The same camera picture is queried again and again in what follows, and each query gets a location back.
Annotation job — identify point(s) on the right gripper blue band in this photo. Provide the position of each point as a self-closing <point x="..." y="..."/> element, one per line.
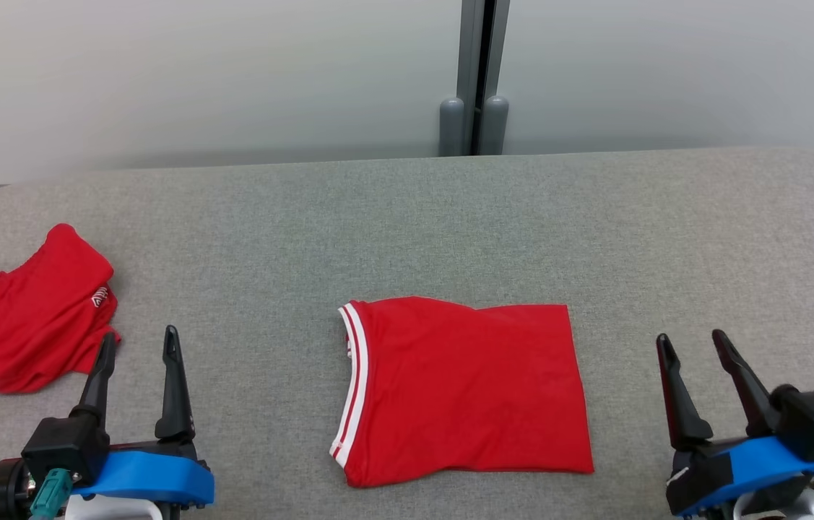
<point x="746" y="466"/>

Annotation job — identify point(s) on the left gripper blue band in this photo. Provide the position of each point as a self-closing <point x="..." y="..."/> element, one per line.
<point x="154" y="473"/>

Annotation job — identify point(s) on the red shorts with white trim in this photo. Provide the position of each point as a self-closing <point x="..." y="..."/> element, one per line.
<point x="24" y="325"/>

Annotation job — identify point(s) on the red jersey with white sleeves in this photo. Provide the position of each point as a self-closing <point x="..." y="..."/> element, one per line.
<point x="464" y="390"/>

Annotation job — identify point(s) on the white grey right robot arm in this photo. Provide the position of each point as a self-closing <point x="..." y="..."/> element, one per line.
<point x="782" y="495"/>

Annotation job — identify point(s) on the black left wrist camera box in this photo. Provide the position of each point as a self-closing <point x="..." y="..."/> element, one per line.
<point x="63" y="448"/>

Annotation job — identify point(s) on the grey wall post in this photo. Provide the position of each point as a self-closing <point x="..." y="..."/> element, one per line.
<point x="466" y="72"/>

